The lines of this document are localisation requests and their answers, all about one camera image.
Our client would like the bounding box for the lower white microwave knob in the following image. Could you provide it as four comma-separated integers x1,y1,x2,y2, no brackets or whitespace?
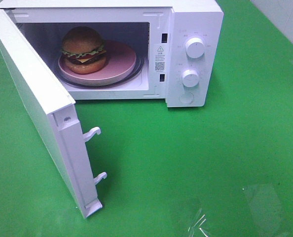
182,69,199,87

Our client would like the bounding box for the white microwave knob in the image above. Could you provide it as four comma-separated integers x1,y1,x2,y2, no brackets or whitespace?
182,69,199,87
185,37,205,59

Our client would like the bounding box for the glass microwave turntable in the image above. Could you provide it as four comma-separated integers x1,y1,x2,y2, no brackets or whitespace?
57,57,144,89

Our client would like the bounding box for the pink round plate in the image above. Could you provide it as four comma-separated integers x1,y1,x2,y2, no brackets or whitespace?
61,40,137,79

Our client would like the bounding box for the white microwave door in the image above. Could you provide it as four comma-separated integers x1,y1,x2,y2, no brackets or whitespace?
0,9,107,218

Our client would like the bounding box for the clear tape piece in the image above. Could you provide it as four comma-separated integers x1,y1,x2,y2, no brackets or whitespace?
187,208,211,237

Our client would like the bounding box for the round white door button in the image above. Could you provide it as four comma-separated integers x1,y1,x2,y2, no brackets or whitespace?
179,92,194,104

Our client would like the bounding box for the white microwave oven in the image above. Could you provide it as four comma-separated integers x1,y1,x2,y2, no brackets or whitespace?
0,0,223,107

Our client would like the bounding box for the upper white microwave knob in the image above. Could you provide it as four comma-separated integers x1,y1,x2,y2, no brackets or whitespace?
185,37,205,59

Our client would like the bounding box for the burger with lettuce and cheese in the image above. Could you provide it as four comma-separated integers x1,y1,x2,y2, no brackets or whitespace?
61,27,107,74

